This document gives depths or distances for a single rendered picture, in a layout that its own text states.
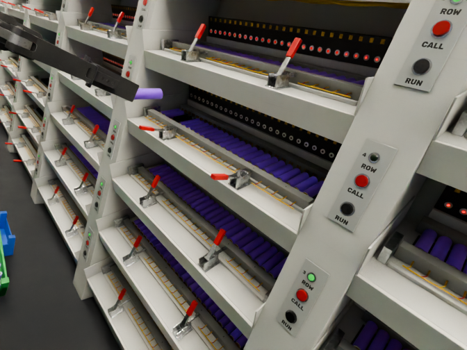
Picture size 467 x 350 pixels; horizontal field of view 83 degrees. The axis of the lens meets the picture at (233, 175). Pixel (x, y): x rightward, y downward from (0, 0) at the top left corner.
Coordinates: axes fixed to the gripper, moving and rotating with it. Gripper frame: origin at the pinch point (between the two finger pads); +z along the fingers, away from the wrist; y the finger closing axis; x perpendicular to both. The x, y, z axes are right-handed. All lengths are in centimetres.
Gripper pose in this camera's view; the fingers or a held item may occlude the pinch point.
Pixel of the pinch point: (112, 82)
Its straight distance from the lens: 48.2
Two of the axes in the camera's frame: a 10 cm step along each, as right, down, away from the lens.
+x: -4.4, 8.8, 1.4
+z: 6.0, 1.8, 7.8
